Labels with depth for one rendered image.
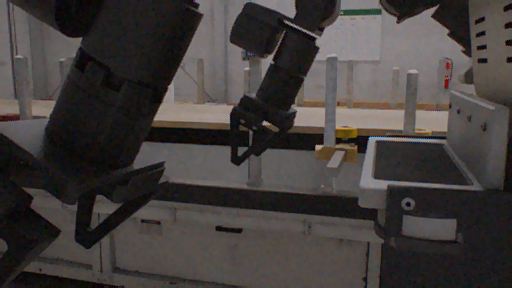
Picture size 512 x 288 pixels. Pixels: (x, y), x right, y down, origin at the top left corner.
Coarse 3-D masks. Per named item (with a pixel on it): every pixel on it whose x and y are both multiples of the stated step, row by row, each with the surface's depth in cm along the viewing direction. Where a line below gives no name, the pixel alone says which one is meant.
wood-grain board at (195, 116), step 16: (0, 112) 221; (16, 112) 221; (48, 112) 221; (160, 112) 221; (176, 112) 221; (192, 112) 221; (208, 112) 220; (224, 112) 220; (304, 112) 221; (320, 112) 220; (336, 112) 221; (352, 112) 221; (368, 112) 221; (384, 112) 221; (400, 112) 221; (416, 112) 221; (432, 112) 221; (192, 128) 187; (208, 128) 184; (224, 128) 182; (240, 128) 181; (272, 128) 177; (304, 128) 173; (320, 128) 171; (368, 128) 166; (384, 128) 166; (400, 128) 166; (416, 128) 167; (432, 128) 166
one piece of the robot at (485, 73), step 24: (480, 0) 45; (504, 0) 36; (480, 24) 46; (504, 24) 37; (480, 48) 49; (504, 48) 38; (480, 72) 48; (504, 72) 38; (480, 96) 49; (504, 96) 39
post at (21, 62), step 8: (16, 56) 183; (24, 56) 184; (16, 64) 183; (24, 64) 184; (16, 72) 184; (24, 72) 184; (16, 80) 184; (24, 80) 184; (24, 88) 184; (24, 96) 185; (24, 104) 185; (24, 112) 186; (32, 112) 189
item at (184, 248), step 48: (192, 144) 191; (240, 144) 184; (288, 144) 179; (336, 144) 173; (0, 240) 234; (144, 240) 209; (192, 240) 202; (240, 240) 195; (288, 240) 189; (336, 240) 183
